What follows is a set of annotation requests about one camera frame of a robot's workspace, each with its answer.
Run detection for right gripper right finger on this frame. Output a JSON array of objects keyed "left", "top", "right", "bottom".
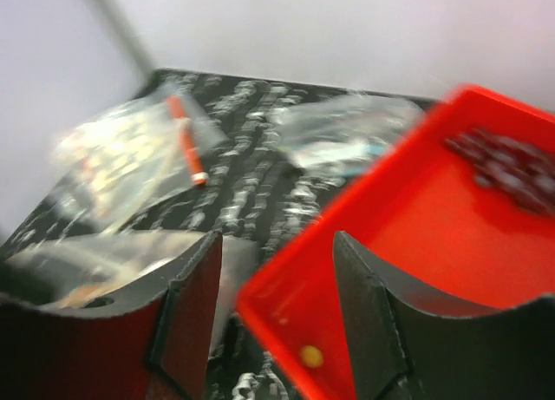
[{"left": 333, "top": 232, "right": 554, "bottom": 399}]

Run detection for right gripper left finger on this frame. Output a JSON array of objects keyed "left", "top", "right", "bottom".
[{"left": 1, "top": 232, "right": 222, "bottom": 399}]

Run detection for polka dot zip bag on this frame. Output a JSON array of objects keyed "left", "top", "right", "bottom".
[{"left": 1, "top": 230, "right": 258, "bottom": 351}]

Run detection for purple toy grapes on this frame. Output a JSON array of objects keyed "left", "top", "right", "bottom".
[{"left": 444, "top": 128, "right": 554, "bottom": 217}]

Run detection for red zipper clear bag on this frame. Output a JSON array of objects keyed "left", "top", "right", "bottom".
[{"left": 51, "top": 82, "right": 227, "bottom": 233}]

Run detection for small clear bag with items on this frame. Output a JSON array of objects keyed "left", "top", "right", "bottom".
[{"left": 267, "top": 95, "right": 423, "bottom": 177}]

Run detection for small brown ball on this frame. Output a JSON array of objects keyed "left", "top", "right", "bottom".
[{"left": 299, "top": 345, "right": 324, "bottom": 369}]

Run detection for red plastic tray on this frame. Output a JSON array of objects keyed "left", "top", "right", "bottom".
[{"left": 238, "top": 86, "right": 554, "bottom": 399}]

